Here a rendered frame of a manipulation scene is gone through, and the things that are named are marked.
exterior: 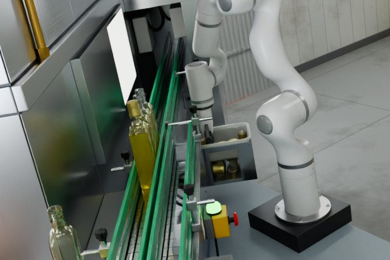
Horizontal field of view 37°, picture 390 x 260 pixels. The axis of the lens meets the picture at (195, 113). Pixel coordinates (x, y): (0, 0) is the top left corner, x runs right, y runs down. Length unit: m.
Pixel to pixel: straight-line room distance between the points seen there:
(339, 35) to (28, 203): 5.37
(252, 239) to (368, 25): 4.99
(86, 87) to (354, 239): 0.98
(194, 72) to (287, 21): 3.89
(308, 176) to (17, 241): 0.95
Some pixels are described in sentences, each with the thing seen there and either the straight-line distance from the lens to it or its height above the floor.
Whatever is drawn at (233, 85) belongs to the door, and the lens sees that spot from 5.52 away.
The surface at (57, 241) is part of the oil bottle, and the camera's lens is 1.29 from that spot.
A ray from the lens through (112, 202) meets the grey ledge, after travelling 1.82.
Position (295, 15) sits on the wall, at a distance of 6.00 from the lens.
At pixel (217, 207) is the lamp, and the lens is 1.73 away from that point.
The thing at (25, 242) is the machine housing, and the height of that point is 1.19.
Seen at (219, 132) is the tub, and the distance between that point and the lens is 2.31.
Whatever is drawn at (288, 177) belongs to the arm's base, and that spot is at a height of 0.97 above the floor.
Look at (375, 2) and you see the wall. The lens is 6.86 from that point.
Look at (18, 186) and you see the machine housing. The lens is 1.39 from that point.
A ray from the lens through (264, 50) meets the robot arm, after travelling 1.82.
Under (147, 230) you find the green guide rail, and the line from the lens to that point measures 1.47.
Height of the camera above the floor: 1.87
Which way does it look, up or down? 20 degrees down
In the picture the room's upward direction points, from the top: 11 degrees counter-clockwise
